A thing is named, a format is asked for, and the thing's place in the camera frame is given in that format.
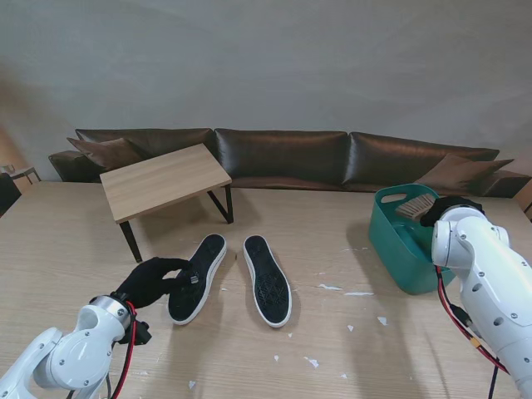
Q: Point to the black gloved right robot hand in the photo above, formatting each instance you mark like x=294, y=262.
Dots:
x=451, y=208

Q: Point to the dark chair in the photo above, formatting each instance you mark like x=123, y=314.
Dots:
x=7, y=193

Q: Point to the brown sofa cushion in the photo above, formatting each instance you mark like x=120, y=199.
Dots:
x=99, y=151
x=461, y=172

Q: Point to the green plastic basin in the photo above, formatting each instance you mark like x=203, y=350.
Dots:
x=395, y=245

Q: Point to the yellow canvas sneaker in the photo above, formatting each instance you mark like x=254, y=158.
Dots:
x=268, y=282
x=199, y=270

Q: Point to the small wooden bench black legs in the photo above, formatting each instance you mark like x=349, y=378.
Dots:
x=166, y=183

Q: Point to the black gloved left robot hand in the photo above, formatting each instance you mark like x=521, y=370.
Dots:
x=145, y=282

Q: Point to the brown leather sofa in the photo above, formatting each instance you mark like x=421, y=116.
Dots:
x=282, y=154

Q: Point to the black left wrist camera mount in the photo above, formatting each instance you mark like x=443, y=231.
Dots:
x=143, y=332

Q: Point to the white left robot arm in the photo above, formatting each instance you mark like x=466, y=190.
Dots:
x=70, y=353

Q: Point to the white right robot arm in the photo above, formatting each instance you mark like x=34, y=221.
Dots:
x=486, y=266

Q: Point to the small wooden side table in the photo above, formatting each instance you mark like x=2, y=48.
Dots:
x=25, y=170

